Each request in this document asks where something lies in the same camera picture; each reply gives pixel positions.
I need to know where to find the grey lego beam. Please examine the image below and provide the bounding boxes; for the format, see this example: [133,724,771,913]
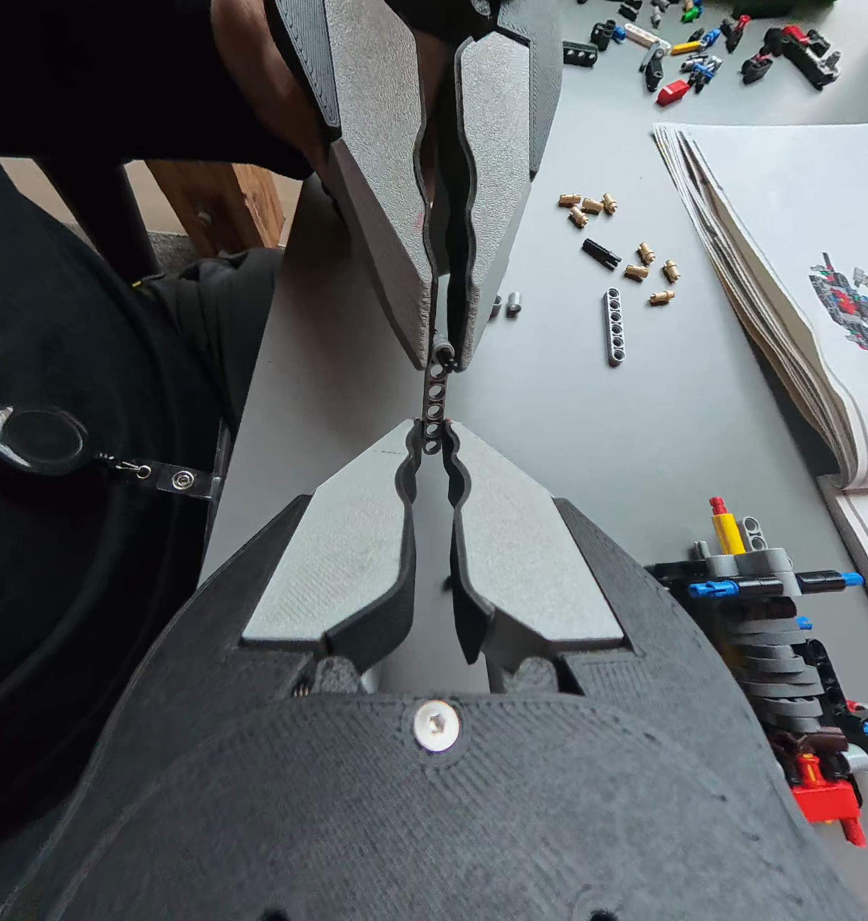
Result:
[599,288,631,368]

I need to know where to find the scattered tan lego pins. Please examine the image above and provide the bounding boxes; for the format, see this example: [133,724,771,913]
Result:
[558,191,681,306]

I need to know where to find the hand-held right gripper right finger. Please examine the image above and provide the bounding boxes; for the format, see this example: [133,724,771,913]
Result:
[441,422,626,666]

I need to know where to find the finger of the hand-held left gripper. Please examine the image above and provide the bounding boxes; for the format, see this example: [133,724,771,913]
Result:
[324,0,436,369]
[450,31,534,371]

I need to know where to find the pile of loose lego pieces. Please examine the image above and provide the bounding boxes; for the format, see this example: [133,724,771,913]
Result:
[562,0,844,107]

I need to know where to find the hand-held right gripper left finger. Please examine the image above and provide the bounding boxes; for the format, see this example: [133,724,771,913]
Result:
[241,419,421,677]

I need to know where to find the person's black top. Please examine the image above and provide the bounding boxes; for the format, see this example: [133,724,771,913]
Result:
[0,126,234,857]

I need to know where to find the black furniture leg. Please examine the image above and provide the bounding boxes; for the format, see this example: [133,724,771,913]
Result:
[35,158,163,283]

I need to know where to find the black badge reel lanyard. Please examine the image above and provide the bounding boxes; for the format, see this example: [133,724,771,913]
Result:
[0,399,223,494]

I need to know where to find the lego instruction booklet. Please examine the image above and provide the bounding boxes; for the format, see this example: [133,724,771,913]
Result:
[653,121,868,577]

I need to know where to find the wooden post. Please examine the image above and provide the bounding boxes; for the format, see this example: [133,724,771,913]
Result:
[145,160,285,258]

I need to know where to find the person's left forearm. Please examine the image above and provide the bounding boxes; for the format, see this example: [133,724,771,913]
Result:
[0,0,313,181]

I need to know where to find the partly built lego model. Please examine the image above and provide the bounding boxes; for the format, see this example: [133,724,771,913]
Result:
[646,496,868,849]

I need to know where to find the black lego beam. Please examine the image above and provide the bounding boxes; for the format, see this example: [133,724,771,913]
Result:
[420,356,455,458]

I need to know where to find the person's dark trousers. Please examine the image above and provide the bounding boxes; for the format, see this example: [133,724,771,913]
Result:
[142,248,284,440]

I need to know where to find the person's left hand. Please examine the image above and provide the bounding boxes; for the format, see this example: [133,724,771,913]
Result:
[211,0,336,171]

